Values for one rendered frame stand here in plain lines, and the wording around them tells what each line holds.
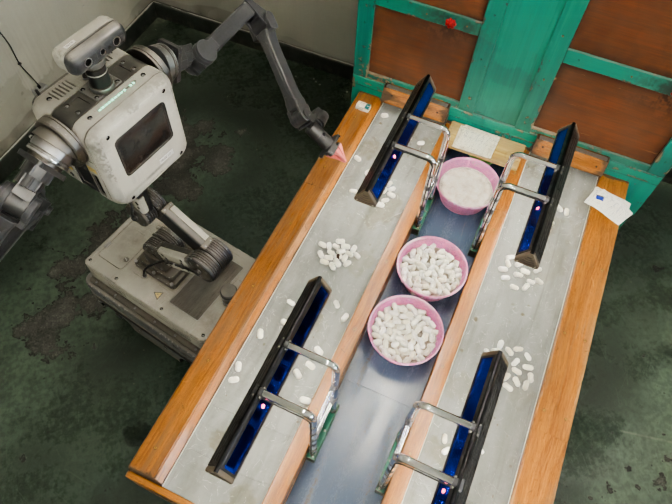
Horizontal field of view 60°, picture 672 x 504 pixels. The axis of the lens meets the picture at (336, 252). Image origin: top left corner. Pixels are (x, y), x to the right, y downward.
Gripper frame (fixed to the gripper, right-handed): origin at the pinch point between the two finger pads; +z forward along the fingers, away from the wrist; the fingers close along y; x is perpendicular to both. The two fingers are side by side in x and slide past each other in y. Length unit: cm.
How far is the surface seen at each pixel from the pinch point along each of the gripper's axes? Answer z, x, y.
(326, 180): 2.0, 10.1, -5.7
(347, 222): 15.1, 1.8, -19.4
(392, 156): 1.1, -31.7, -9.1
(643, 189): 95, -66, 48
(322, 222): 8.3, 7.5, -23.6
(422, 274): 41, -21, -29
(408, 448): 52, -35, -92
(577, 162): 68, -52, 43
